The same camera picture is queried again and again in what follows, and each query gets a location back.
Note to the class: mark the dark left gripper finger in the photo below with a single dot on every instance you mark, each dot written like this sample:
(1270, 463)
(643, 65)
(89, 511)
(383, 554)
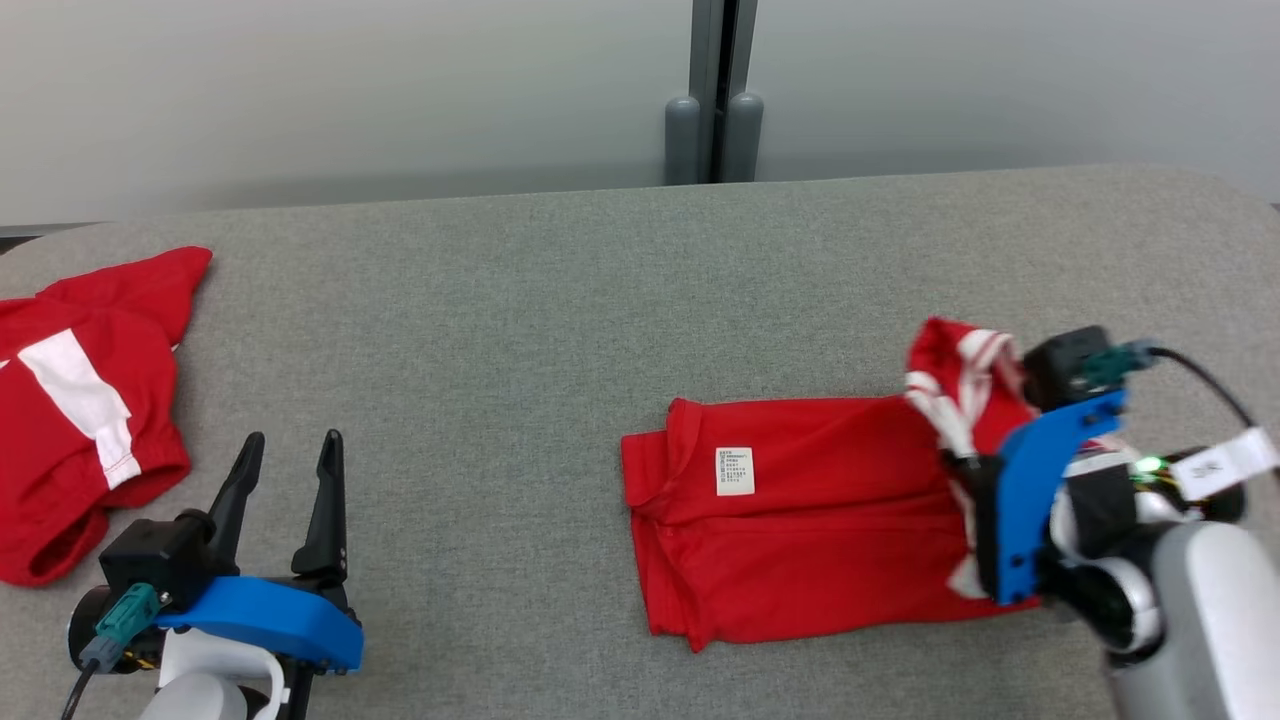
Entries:
(238, 510)
(328, 530)

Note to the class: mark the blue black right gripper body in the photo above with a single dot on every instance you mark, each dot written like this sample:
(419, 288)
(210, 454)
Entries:
(1020, 500)

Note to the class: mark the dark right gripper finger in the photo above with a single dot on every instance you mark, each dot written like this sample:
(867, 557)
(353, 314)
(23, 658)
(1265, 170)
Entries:
(964, 462)

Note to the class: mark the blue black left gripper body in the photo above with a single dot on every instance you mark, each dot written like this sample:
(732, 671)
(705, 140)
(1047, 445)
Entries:
(270, 615)

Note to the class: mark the red white trimmed jersey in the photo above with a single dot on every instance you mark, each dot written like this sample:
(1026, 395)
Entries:
(820, 520)

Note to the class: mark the red shorts with white stripe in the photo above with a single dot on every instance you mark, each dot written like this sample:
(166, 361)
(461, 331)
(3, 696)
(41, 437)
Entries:
(70, 480)

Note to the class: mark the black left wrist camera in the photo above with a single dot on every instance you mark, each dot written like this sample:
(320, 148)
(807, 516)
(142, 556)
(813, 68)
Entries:
(150, 560)

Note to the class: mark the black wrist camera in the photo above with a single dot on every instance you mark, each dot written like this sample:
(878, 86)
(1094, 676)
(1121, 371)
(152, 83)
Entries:
(150, 560)
(1060, 365)

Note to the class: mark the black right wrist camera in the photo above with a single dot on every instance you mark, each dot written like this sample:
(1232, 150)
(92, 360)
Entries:
(1060, 365)

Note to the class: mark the grey rounded partition post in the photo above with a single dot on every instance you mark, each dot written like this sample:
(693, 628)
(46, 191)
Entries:
(742, 140)
(683, 145)

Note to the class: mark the dark partition frame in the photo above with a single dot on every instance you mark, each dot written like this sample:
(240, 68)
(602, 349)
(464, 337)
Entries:
(718, 70)

